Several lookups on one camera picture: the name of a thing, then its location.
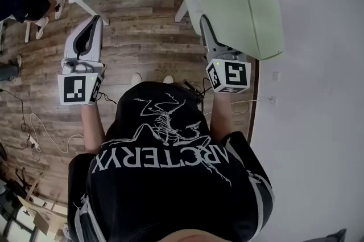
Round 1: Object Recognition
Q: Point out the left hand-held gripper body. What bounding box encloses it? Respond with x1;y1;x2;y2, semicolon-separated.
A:
57;58;107;106

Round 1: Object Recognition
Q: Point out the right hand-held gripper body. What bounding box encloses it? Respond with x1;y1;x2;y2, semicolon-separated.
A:
205;46;251;94

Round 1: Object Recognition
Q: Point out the person's left forearm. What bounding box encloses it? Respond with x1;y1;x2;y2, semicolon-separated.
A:
81;103;107;153

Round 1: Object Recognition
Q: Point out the person's right forearm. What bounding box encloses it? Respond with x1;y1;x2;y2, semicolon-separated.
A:
209;89;242;141

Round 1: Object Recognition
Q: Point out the white bench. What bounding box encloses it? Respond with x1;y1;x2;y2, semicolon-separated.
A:
0;14;32;44

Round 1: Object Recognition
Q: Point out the white power strip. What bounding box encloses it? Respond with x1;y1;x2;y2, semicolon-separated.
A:
27;134;42;152

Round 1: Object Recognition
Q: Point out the person's black printed shirt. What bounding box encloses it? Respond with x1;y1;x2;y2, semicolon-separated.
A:
67;81;276;242

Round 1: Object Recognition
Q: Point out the white floor cable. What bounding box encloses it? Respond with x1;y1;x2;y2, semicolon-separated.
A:
28;112;85;154

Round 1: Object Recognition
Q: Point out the black floor cable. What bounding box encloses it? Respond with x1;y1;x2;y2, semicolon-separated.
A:
0;88;32;133

